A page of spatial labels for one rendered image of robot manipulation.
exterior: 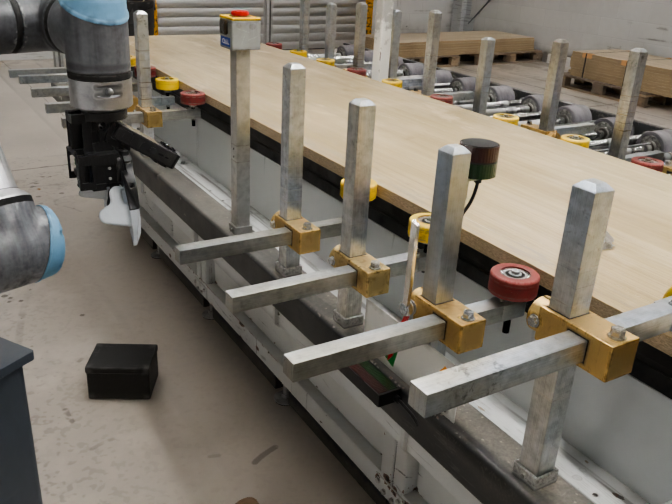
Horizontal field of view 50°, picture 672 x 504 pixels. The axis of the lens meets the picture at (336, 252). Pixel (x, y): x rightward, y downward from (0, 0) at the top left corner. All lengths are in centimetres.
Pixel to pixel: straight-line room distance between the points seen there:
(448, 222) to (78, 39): 59
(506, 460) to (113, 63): 81
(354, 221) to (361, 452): 82
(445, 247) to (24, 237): 83
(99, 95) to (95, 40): 8
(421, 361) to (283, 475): 100
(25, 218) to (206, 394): 110
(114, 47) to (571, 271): 69
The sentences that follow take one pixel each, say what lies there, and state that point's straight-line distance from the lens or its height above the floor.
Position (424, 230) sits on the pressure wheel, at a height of 90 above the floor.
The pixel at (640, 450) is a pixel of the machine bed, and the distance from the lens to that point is 123.
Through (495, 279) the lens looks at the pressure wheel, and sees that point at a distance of 117.
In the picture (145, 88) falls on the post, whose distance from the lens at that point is 240.
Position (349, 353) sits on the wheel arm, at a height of 85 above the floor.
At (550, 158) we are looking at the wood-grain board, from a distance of 193.
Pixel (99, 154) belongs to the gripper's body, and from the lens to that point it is 113.
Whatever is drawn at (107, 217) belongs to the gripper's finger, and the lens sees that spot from 113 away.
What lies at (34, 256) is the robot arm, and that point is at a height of 79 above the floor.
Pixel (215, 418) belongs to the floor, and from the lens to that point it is 232.
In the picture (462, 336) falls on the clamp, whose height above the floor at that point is 85.
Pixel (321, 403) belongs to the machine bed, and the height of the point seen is 17.
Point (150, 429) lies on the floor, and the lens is 230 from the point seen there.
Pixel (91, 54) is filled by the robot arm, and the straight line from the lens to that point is 109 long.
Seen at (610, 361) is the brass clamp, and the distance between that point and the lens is 91.
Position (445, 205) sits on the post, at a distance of 107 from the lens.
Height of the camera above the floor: 139
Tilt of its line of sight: 24 degrees down
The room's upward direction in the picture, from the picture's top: 3 degrees clockwise
